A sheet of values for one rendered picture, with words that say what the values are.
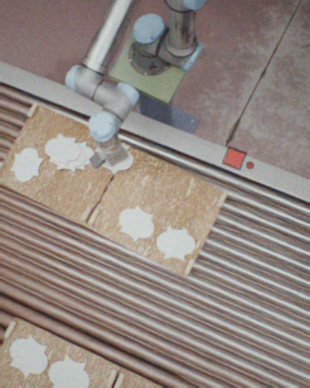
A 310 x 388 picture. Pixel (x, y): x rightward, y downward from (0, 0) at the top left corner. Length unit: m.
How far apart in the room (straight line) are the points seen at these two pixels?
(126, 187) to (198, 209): 0.28
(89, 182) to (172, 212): 0.33
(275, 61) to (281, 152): 0.61
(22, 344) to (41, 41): 2.05
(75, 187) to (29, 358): 0.62
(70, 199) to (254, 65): 1.68
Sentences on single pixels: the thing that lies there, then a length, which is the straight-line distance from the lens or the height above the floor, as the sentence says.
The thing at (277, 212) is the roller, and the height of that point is 0.92.
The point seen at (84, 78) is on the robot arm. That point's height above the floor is 1.37.
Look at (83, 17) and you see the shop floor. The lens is 3.19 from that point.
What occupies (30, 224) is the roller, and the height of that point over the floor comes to 0.92.
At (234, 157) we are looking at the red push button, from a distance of 1.73.
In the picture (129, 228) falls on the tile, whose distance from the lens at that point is 1.65.
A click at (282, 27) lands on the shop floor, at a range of 3.16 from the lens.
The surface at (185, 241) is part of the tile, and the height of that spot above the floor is 0.95.
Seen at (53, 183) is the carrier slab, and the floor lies 0.94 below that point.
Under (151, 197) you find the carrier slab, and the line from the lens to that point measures 1.67.
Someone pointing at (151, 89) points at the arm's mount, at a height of 0.90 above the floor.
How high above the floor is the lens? 2.57
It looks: 75 degrees down
